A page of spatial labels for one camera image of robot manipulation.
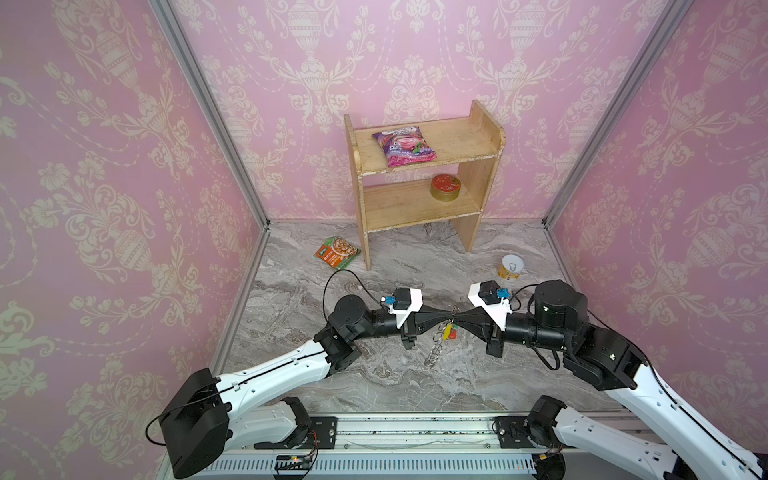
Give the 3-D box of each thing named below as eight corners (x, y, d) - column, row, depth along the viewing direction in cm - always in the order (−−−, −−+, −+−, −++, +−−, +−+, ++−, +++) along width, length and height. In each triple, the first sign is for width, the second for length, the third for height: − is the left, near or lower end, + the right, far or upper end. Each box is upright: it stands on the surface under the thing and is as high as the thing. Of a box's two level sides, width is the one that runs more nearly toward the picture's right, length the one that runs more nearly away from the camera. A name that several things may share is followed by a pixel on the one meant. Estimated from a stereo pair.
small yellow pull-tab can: (499, 281, 106) (504, 270, 101) (495, 265, 110) (499, 254, 105) (520, 281, 106) (526, 270, 101) (515, 265, 110) (521, 254, 105)
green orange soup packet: (313, 255, 113) (312, 251, 112) (334, 236, 119) (333, 232, 118) (340, 272, 108) (339, 268, 107) (360, 251, 115) (360, 247, 113)
